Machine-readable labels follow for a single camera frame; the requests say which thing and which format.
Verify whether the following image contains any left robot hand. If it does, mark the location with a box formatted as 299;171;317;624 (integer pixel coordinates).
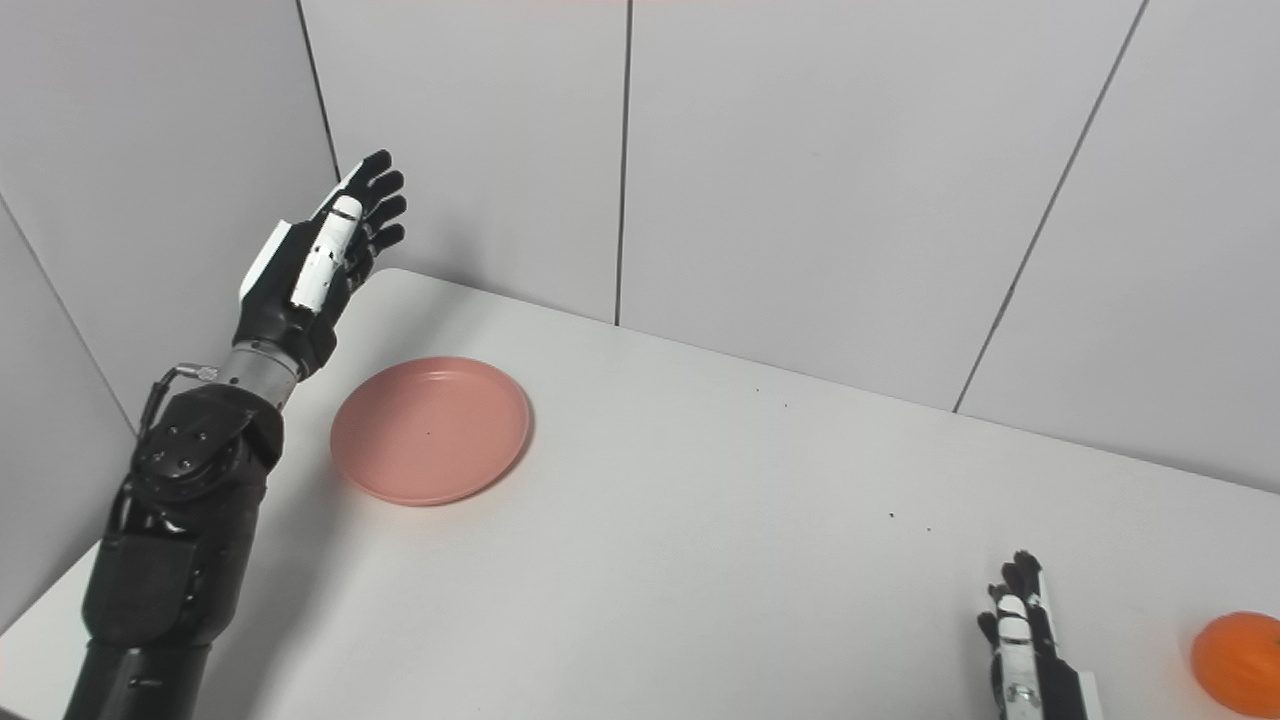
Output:
232;149;409;379

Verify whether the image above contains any orange fruit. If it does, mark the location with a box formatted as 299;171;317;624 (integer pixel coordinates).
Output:
1190;611;1280;718

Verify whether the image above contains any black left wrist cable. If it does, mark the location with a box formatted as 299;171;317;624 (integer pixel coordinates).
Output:
136;364;219;441

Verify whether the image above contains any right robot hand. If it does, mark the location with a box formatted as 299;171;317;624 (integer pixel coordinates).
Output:
977;550;1101;720

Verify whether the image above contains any pink round plate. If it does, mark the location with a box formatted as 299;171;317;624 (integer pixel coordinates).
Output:
330;357;533;507

